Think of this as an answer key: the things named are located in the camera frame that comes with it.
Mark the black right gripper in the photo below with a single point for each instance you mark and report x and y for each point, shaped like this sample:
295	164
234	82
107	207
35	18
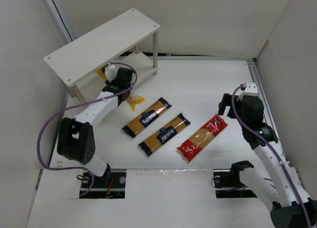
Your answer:
229	105

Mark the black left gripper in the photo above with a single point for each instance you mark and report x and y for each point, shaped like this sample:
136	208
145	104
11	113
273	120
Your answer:
124	96

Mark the yellow spaghetti bag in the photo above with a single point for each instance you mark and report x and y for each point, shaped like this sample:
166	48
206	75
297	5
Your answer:
133	99

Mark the blue spaghetti bag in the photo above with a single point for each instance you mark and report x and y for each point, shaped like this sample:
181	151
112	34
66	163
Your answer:
148	116
164	134

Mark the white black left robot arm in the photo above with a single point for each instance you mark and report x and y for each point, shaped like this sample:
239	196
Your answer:
76	140

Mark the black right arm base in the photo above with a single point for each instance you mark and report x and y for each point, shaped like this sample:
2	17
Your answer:
226	187

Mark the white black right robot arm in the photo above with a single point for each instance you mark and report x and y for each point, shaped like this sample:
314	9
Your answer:
289	205

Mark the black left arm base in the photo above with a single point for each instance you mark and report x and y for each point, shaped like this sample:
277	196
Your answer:
113	188

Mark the white two-tier shelf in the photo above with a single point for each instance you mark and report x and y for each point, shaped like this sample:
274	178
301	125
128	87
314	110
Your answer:
80	59

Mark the red spaghetti bag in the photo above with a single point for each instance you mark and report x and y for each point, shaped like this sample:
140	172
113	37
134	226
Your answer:
191	147

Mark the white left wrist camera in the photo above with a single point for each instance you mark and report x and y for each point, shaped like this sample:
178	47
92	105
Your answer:
110	72

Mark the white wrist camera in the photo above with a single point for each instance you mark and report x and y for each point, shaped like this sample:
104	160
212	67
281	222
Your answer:
110	72
248	89

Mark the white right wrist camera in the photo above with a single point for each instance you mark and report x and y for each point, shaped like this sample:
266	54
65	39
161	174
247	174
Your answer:
248	89

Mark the aluminium frame rail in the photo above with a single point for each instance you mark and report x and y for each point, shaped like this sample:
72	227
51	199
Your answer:
265	109

